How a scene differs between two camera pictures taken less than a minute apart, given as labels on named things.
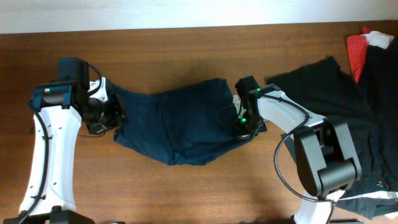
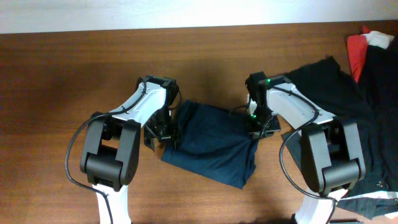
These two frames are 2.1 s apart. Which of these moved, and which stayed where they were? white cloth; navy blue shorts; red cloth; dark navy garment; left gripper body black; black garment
Moved: left gripper body black; navy blue shorts
Stayed: red cloth; white cloth; dark navy garment; black garment
